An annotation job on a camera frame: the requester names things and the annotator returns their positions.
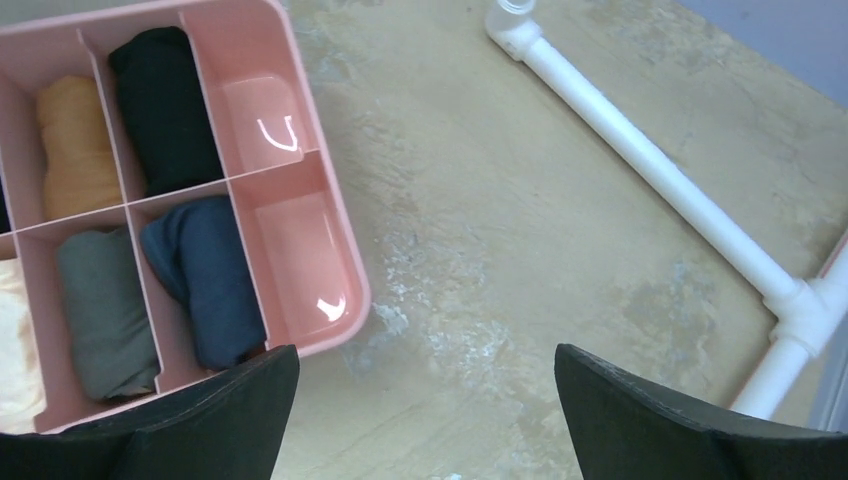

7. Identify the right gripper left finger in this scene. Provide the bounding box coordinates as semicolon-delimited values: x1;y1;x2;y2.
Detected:
1;345;300;479

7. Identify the brown rolled cloth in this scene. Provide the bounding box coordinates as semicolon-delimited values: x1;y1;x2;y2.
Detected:
36;75;123;221

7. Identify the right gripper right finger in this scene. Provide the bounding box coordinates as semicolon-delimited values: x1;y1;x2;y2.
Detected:
554;344;847;479

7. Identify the peach rolled cloth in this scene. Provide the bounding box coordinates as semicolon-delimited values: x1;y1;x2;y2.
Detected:
1;259;46;434

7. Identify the dark grey rolled cloth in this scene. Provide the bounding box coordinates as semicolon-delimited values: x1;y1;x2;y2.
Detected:
56;226;161;401

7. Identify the pink divided organizer tray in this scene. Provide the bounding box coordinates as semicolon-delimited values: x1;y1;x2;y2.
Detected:
1;1;371;433

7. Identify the white pvc pipe frame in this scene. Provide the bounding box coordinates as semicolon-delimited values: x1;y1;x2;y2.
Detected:
484;1;847;420

